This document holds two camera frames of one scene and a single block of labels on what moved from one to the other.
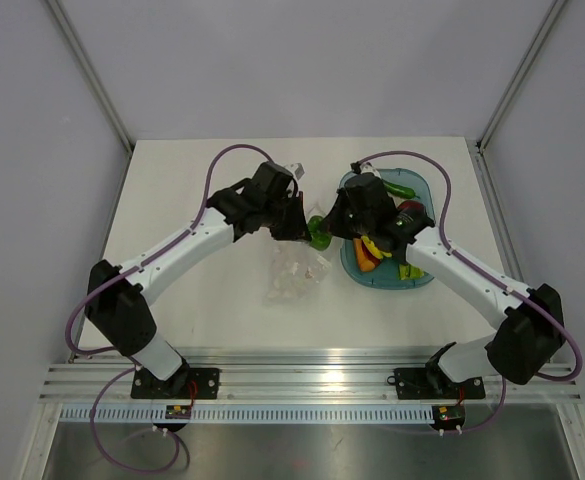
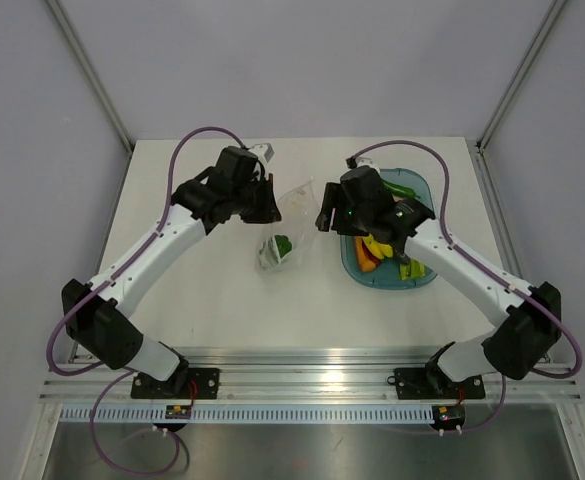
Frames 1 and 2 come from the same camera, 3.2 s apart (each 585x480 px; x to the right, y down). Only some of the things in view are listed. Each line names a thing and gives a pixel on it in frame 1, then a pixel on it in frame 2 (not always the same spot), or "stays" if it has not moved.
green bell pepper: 320,239 → 283,244
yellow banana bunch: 370,244 stays
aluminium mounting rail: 285,376 stays
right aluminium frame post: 539,38 stays
